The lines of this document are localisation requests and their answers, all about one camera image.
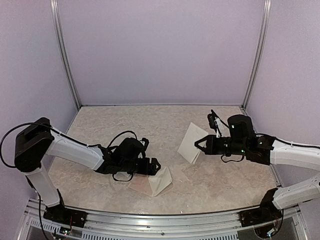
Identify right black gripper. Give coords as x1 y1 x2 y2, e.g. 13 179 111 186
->
195 134 248 156

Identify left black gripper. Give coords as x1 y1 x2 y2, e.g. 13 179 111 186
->
120 157 161 176

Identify beige ornate letter paper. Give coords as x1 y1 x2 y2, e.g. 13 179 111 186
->
177 122 208 165

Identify cream envelope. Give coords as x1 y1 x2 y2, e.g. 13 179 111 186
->
128 166 173 197

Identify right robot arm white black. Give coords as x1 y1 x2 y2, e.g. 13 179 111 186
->
194 112 320 222

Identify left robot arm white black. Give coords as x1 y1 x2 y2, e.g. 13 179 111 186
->
0 117 161 223

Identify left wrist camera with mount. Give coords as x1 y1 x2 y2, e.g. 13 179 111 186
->
140 137 150 151

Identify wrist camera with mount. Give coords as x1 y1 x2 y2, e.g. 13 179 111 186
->
140 137 150 151
207 109 229 138

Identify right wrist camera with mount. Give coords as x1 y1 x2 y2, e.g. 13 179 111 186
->
207 109 229 138

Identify right aluminium frame post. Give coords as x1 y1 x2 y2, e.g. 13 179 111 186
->
241 0 272 112

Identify aluminium frame post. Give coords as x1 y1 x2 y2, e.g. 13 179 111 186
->
49 0 82 111
241 0 272 112

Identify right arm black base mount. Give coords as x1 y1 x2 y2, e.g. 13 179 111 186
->
239 188 283 227

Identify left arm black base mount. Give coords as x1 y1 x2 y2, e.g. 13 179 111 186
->
43 189 88 228

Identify front aluminium rail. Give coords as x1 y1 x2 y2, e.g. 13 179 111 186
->
15 200 308 240

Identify left aluminium frame post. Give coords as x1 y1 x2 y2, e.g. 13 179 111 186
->
49 0 82 111

